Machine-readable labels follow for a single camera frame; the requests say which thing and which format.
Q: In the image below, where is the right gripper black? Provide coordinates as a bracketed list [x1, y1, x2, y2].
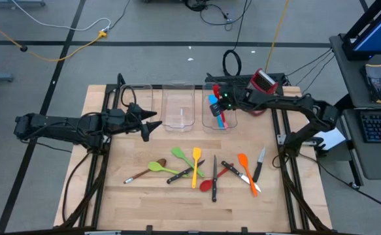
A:
[209, 84, 248, 119]

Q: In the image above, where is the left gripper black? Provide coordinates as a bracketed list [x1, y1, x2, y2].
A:
[107, 103, 163, 143]

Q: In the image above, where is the blue silicone spatula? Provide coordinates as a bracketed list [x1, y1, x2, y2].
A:
[208, 94, 226, 130]

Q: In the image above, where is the pink silicone spatula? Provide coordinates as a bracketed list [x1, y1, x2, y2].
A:
[220, 110, 229, 130]

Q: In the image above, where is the brown wooden spoon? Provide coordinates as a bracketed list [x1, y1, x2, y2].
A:
[123, 158, 167, 185]

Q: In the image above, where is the lime green silicone spoon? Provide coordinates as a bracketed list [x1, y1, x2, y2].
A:
[147, 161, 190, 178]

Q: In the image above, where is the green silicone spatula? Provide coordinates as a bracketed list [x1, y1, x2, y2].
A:
[171, 146, 207, 178]

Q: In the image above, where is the yellow silicone spatula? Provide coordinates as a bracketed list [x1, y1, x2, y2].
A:
[191, 146, 203, 190]

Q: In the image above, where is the orange silicone spatula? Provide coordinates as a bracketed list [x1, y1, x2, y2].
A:
[237, 153, 259, 198]

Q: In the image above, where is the riveted-handle wide-blade knife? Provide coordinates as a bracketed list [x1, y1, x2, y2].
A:
[220, 160, 262, 193]

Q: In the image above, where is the slim black steak knife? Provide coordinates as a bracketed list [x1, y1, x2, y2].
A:
[166, 159, 207, 185]

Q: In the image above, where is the short black paring knife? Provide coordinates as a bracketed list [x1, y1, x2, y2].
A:
[252, 147, 267, 183]

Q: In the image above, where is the red silicone spoon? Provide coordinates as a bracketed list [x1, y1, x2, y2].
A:
[199, 163, 235, 193]

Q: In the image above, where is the long narrow-bladed black knife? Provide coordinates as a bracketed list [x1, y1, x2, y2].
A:
[211, 154, 219, 204]

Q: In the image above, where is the clear plastic bin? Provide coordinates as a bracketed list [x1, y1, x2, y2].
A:
[201, 82, 239, 135]
[116, 83, 154, 135]
[159, 80, 196, 133]

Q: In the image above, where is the black power strip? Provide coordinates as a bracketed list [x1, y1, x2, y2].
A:
[204, 72, 286, 89]

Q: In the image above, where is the white paper sheet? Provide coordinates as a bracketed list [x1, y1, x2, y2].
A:
[307, 112, 347, 151]

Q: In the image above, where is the grey side desk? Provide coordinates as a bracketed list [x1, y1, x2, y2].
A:
[328, 32, 381, 181]

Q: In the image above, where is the pair of grey work gloves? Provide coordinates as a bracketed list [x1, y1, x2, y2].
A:
[359, 63, 381, 104]

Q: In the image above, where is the black backlit keyboard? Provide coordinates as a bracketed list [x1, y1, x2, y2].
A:
[359, 110, 381, 144]

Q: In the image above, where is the grey metal cart base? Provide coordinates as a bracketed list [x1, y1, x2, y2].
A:
[0, 0, 46, 8]

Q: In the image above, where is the black computer monitor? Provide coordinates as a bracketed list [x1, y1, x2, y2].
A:
[341, 0, 381, 62]

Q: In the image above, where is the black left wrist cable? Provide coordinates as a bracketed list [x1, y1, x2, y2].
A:
[120, 84, 138, 110]

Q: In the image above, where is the coiled black cable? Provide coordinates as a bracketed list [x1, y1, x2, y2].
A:
[222, 48, 243, 78]

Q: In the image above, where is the red-handled steel box grater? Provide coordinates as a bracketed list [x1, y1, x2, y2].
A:
[239, 67, 280, 118]

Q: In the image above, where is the black aluminium table frame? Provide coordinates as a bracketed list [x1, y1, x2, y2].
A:
[52, 72, 338, 235]

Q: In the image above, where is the yellow extension cord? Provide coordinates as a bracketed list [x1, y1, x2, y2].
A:
[0, 12, 108, 63]

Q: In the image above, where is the black left arm floor cable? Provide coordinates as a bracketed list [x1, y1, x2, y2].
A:
[61, 150, 93, 225]

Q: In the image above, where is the black arm floor cable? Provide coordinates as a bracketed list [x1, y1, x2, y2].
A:
[299, 153, 381, 215]
[61, 150, 93, 225]

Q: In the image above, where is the black tangled floor cable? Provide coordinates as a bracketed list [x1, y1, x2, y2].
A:
[182, 0, 254, 33]

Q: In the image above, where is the white floor cable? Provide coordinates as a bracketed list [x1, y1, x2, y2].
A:
[9, 0, 112, 33]

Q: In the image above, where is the black right arm floor cable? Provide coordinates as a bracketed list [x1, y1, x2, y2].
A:
[299, 153, 381, 215]

